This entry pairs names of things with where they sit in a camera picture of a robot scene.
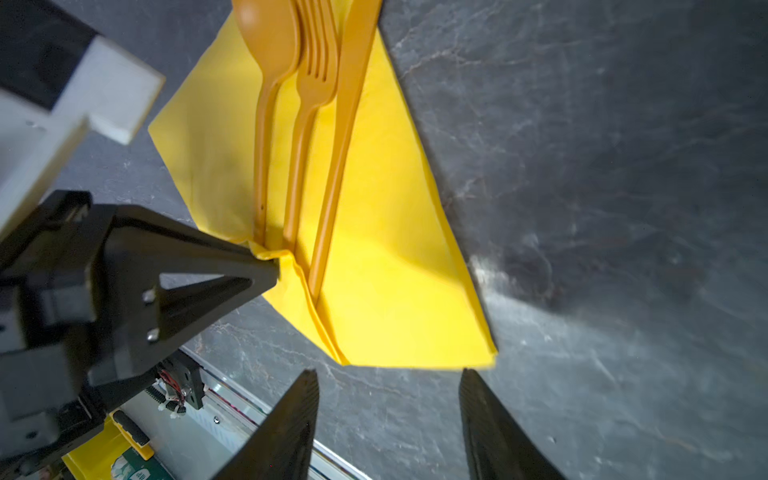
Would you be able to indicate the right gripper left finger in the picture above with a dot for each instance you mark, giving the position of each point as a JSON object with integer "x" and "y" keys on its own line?
{"x": 282, "y": 445}

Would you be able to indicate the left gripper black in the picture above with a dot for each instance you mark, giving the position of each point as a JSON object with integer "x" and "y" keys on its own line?
{"x": 161, "y": 283}

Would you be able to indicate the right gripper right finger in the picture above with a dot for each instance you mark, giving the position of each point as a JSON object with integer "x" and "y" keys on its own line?
{"x": 496, "y": 446}

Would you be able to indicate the yellow paper napkin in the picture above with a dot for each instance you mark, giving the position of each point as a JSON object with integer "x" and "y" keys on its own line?
{"x": 397, "y": 292}

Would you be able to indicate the orange plastic spoon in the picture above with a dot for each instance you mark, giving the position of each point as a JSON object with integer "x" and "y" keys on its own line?
{"x": 271, "y": 32}

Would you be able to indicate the orange plastic fork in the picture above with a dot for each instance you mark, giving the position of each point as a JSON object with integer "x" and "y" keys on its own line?
{"x": 316, "y": 85}

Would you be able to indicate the orange plastic knife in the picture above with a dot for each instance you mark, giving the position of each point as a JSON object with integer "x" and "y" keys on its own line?
{"x": 357, "y": 40}

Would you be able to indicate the yellow green package below table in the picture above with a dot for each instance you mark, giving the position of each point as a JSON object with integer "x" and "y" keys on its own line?
{"x": 120, "y": 451}

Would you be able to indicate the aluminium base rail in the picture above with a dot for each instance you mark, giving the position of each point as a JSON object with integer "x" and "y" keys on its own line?
{"x": 195, "y": 445}

